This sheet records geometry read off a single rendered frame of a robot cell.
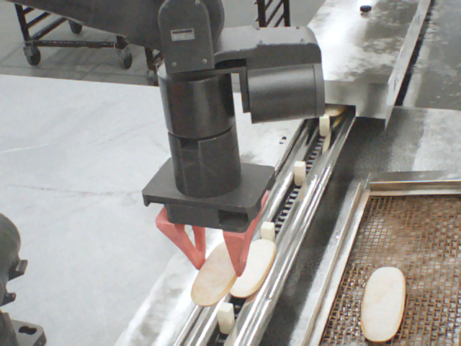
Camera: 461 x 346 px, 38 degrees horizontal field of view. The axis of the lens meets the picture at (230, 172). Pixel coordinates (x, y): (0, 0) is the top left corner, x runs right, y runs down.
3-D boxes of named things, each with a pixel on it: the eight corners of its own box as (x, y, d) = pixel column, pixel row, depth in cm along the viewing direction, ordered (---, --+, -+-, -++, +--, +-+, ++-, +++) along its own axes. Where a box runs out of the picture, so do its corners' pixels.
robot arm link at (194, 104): (157, 45, 54) (152, 73, 49) (242, 35, 53) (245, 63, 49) (169, 121, 57) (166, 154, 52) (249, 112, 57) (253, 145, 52)
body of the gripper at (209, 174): (173, 171, 62) (161, 100, 58) (278, 184, 59) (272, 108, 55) (142, 211, 57) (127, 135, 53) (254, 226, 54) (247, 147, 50)
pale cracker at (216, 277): (221, 236, 67) (220, 228, 66) (257, 242, 66) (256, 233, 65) (181, 303, 59) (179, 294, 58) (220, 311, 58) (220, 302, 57)
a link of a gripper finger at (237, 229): (206, 243, 66) (194, 161, 61) (274, 253, 63) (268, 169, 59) (178, 288, 61) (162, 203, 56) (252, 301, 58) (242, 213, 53)
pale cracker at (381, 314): (369, 269, 65) (366, 259, 65) (408, 268, 64) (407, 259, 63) (356, 342, 57) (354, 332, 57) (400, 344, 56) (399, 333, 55)
